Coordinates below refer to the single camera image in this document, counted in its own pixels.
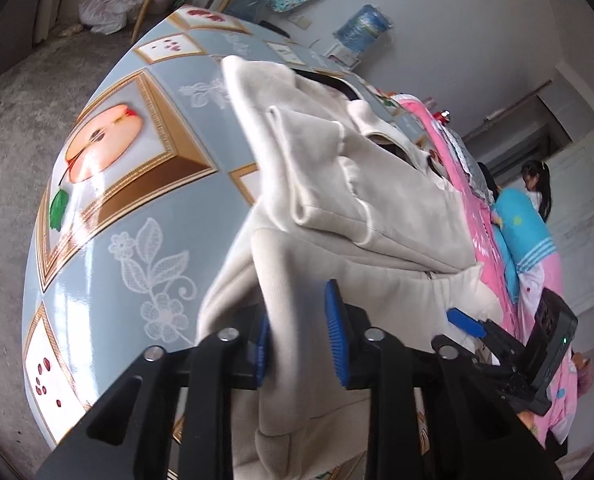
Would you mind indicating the blue water jug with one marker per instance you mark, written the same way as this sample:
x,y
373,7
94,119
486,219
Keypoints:
x,y
364,27

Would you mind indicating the grey patterned cloth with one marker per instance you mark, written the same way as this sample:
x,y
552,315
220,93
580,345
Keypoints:
x,y
469,165

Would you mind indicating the white wall socket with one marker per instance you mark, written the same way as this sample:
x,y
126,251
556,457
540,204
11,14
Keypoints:
x,y
302,21

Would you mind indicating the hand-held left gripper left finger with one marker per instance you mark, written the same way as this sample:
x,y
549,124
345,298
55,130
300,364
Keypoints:
x,y
263,355

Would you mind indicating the pink floral blanket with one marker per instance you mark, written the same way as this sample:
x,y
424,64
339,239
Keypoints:
x,y
487,250

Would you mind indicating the fruit print grey tablecloth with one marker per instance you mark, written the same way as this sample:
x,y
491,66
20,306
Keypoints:
x,y
177,240

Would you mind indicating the grey mesh cover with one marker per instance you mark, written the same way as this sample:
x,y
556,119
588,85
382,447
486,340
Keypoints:
x,y
252,5

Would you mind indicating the white plastic bag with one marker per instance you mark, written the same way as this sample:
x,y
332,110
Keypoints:
x,y
109,10

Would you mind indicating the blue bolster pillow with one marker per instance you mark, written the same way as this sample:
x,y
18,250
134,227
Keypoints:
x,y
522,230

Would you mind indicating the grey curtain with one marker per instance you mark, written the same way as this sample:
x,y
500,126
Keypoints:
x,y
52,0

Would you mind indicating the beige zip jacket black trim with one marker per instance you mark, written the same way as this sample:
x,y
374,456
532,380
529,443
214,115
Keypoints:
x,y
327,240

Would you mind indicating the whitewashed wooden board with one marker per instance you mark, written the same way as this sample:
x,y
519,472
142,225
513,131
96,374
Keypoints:
x,y
587,220

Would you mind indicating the small red object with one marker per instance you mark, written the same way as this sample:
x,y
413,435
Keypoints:
x,y
444,116

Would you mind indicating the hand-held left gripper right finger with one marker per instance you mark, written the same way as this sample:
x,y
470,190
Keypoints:
x,y
338,340

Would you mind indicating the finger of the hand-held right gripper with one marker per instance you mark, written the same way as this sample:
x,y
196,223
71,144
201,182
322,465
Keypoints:
x,y
464,321
504,337

